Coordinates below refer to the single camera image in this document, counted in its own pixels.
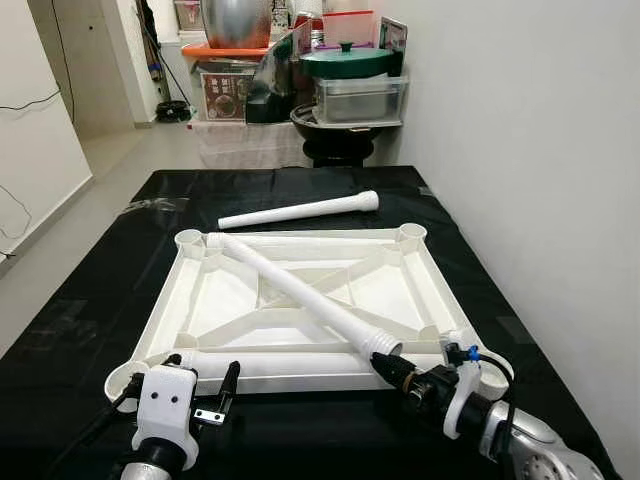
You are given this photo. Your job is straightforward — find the white plastic children table top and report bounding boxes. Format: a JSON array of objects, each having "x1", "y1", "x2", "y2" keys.
[{"x1": 104, "y1": 222, "x2": 515, "y2": 403}]

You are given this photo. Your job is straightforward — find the black plastic table cover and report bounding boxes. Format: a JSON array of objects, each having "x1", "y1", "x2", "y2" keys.
[{"x1": 0, "y1": 165, "x2": 601, "y2": 480}]

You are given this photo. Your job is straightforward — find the translucent storage box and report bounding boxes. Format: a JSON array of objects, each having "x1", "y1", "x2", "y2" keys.
[{"x1": 188, "y1": 120, "x2": 311, "y2": 169}]

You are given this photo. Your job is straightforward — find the black round wok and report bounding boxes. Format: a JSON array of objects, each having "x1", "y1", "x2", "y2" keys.
[{"x1": 290, "y1": 103, "x2": 401, "y2": 168}]

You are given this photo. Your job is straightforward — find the black round robot vacuum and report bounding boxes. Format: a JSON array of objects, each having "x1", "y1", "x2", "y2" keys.
[{"x1": 155, "y1": 100, "x2": 193, "y2": 124}]

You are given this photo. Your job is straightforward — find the brown printed carton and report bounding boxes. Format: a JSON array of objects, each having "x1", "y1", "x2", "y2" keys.
[{"x1": 197, "y1": 62, "x2": 259, "y2": 123}]

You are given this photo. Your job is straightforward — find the clear plastic container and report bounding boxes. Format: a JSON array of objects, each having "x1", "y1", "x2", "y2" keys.
[{"x1": 313, "y1": 75, "x2": 409, "y2": 126}]

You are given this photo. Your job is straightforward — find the black plastic bag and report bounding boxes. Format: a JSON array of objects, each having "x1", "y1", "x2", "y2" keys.
[{"x1": 245, "y1": 35, "x2": 301, "y2": 126}]

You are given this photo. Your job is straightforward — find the green pot with lid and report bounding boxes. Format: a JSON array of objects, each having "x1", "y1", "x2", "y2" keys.
[{"x1": 298, "y1": 42, "x2": 393, "y2": 79}]

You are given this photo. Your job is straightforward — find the orange plastic tray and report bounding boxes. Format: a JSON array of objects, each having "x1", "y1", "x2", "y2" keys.
[{"x1": 180, "y1": 42, "x2": 271, "y2": 59}]

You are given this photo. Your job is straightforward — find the dark printed flat box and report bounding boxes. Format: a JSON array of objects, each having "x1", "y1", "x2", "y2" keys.
[{"x1": 378, "y1": 17, "x2": 409, "y2": 76}]

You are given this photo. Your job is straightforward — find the large silver metal pot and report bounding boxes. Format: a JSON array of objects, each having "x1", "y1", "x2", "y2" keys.
[{"x1": 200, "y1": 0, "x2": 273, "y2": 49}]

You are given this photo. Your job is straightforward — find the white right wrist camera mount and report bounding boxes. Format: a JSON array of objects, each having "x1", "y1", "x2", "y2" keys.
[{"x1": 440, "y1": 333, "x2": 493, "y2": 441}]

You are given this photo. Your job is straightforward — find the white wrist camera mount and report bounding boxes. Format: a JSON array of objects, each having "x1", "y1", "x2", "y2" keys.
[
  {"x1": 440, "y1": 333, "x2": 493, "y2": 441},
  {"x1": 133, "y1": 364, "x2": 199, "y2": 447}
]

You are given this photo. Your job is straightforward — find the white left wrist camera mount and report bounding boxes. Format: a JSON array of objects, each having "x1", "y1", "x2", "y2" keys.
[{"x1": 133, "y1": 364, "x2": 199, "y2": 447}]

